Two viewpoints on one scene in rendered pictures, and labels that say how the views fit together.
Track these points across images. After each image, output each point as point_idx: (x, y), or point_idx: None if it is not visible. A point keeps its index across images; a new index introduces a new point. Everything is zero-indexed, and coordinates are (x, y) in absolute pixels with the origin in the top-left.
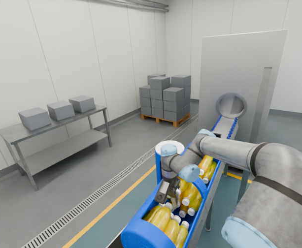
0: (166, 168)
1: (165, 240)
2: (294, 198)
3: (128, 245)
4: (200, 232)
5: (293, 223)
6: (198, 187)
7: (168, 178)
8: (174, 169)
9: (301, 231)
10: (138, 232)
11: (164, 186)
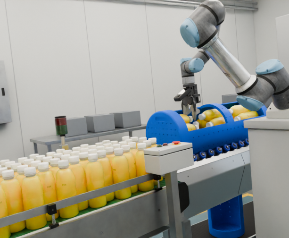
0: (184, 73)
1: (176, 114)
2: (200, 5)
3: (150, 136)
4: (228, 167)
5: (197, 11)
6: (221, 111)
7: (185, 84)
8: (186, 66)
9: (199, 12)
10: (157, 111)
11: (183, 91)
